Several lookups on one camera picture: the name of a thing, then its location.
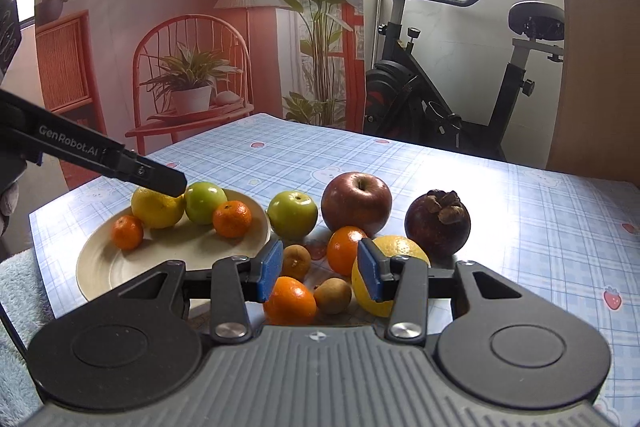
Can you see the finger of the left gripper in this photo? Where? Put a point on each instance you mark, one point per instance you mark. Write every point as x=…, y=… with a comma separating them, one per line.
x=128, y=166

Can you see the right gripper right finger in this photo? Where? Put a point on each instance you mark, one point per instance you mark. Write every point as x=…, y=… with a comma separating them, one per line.
x=403, y=280

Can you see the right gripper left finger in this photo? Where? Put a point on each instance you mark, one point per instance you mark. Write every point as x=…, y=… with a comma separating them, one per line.
x=236, y=280

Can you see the small mandarin orange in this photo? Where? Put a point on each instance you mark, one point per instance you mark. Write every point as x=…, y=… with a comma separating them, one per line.
x=127, y=233
x=232, y=219
x=342, y=249
x=291, y=303

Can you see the small brown longan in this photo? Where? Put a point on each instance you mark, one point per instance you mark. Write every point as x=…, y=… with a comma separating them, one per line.
x=333, y=296
x=296, y=262

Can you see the green apple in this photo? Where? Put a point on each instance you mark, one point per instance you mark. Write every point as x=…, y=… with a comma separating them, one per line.
x=202, y=199
x=292, y=214

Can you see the red apple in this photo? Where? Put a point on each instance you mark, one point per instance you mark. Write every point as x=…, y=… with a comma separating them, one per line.
x=357, y=199

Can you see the left gloved hand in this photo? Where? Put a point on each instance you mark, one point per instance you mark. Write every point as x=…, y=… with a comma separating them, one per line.
x=7, y=201

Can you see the dark purple mangosteen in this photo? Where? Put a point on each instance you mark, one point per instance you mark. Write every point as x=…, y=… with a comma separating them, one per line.
x=439, y=223

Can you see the beige round plate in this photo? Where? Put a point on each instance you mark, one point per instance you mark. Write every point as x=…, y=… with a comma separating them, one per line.
x=101, y=265

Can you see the printed room backdrop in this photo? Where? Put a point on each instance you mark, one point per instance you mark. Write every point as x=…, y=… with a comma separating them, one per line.
x=149, y=73

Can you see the black exercise bike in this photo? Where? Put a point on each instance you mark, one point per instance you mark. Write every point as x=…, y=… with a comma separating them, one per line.
x=451, y=77

